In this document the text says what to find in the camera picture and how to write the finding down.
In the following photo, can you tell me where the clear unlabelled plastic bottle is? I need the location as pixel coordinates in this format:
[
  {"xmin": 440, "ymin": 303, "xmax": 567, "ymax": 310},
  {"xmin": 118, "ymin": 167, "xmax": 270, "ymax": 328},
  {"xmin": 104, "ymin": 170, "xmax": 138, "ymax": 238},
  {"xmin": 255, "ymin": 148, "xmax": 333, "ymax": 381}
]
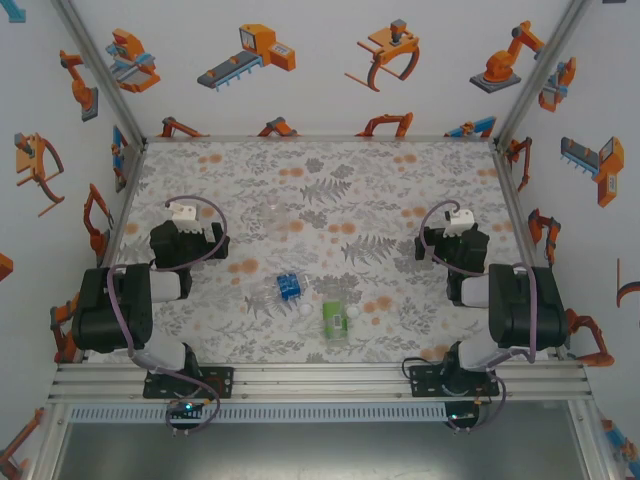
[{"xmin": 259, "ymin": 197, "xmax": 294, "ymax": 239}]

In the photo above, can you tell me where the clear bottle with blue label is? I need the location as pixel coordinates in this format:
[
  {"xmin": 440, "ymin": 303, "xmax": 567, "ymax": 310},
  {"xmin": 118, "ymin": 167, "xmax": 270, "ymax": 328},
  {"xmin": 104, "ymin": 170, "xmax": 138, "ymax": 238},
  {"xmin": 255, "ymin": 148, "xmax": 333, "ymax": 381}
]
[{"xmin": 244, "ymin": 272, "xmax": 314, "ymax": 319}]

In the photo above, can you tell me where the clear bottle with green label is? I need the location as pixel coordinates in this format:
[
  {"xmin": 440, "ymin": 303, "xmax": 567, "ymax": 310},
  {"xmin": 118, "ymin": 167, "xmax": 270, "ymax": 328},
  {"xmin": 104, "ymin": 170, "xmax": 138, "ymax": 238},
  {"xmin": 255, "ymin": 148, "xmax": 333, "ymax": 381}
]
[{"xmin": 321, "ymin": 297, "xmax": 351, "ymax": 350}]

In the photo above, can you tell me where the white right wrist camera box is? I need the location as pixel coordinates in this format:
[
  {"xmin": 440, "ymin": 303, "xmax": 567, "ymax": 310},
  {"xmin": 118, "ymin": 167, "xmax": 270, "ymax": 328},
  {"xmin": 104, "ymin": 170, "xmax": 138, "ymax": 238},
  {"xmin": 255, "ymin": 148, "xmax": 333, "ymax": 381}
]
[{"xmin": 444, "ymin": 209, "xmax": 475, "ymax": 235}]

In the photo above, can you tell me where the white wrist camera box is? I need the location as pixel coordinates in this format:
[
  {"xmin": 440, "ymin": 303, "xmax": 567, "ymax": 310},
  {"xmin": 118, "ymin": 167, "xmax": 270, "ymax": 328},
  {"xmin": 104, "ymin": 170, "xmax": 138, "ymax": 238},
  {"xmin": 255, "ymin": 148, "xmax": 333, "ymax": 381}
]
[
  {"xmin": 166, "ymin": 197, "xmax": 200, "ymax": 235},
  {"xmin": 444, "ymin": 209, "xmax": 475, "ymax": 235}
]

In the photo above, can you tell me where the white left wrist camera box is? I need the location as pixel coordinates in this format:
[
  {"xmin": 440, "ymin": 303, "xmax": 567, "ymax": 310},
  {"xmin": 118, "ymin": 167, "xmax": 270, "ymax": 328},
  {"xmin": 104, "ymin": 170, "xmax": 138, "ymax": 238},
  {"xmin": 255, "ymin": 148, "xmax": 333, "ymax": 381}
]
[{"xmin": 166, "ymin": 197, "xmax": 200, "ymax": 235}]

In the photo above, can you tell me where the aluminium table side rail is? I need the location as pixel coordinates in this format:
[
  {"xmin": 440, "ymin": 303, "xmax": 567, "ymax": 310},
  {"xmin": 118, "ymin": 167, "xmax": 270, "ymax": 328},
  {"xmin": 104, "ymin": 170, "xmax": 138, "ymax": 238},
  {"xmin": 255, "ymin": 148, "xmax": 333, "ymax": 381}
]
[
  {"xmin": 97, "ymin": 141, "xmax": 149, "ymax": 269},
  {"xmin": 492, "ymin": 148, "xmax": 569, "ymax": 359}
]

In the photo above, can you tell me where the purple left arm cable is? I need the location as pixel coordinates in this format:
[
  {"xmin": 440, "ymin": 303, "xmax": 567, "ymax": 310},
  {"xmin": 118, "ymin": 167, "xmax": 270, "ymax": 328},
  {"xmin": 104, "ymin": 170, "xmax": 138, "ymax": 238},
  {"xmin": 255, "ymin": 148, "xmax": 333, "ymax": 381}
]
[{"xmin": 106, "ymin": 195, "xmax": 231, "ymax": 436}]

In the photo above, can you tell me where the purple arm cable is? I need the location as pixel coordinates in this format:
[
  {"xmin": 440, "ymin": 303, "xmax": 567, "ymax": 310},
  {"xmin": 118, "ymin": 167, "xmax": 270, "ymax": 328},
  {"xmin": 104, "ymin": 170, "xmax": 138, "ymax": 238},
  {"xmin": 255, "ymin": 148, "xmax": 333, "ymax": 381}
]
[
  {"xmin": 106, "ymin": 195, "xmax": 231, "ymax": 436},
  {"xmin": 418, "ymin": 199, "xmax": 539, "ymax": 434}
]

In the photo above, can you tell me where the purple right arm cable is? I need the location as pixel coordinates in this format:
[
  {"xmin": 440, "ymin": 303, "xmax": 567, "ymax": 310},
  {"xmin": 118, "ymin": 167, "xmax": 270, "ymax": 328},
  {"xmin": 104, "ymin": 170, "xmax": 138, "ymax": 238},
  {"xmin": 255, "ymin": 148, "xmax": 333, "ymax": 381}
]
[{"xmin": 418, "ymin": 199, "xmax": 539, "ymax": 434}]

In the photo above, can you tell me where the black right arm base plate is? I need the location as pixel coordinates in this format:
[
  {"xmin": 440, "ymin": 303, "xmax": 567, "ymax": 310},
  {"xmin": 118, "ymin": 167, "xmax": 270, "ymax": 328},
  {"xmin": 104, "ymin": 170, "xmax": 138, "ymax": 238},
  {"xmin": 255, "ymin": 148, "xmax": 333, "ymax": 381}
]
[{"xmin": 408, "ymin": 364, "xmax": 501, "ymax": 399}]

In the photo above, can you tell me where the aluminium table end rail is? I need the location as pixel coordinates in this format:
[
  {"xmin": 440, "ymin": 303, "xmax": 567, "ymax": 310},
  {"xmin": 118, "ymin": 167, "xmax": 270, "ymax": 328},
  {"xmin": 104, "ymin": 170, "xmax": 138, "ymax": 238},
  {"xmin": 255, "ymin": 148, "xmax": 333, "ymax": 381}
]
[{"xmin": 144, "ymin": 133, "xmax": 496, "ymax": 144}]

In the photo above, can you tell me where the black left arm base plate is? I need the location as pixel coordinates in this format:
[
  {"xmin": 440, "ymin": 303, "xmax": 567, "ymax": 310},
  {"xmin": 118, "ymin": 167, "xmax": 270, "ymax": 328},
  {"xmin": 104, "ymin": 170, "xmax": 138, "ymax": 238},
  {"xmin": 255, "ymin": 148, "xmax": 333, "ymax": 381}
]
[{"xmin": 143, "ymin": 366, "xmax": 235, "ymax": 400}]

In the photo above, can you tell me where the slotted grey cable duct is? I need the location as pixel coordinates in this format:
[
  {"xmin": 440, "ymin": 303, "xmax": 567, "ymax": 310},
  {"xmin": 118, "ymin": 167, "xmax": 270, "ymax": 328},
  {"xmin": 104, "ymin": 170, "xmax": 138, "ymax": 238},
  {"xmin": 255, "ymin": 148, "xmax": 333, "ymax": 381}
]
[{"xmin": 67, "ymin": 403, "xmax": 449, "ymax": 424}]

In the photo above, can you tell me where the aluminium frame post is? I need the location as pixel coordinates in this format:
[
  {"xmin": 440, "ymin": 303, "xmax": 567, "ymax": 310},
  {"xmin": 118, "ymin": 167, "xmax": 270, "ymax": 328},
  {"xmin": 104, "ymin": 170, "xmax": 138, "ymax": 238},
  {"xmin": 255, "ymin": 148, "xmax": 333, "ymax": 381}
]
[
  {"xmin": 49, "ymin": 0, "xmax": 149, "ymax": 146},
  {"xmin": 492, "ymin": 0, "xmax": 594, "ymax": 149}
]

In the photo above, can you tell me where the aluminium frame leg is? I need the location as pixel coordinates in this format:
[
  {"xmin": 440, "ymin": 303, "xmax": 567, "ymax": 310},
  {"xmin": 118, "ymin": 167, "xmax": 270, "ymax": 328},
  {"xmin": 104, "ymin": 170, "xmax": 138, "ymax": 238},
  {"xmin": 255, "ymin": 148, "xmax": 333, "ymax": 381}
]
[
  {"xmin": 29, "ymin": 403, "xmax": 71, "ymax": 480},
  {"xmin": 569, "ymin": 399, "xmax": 619, "ymax": 480}
]

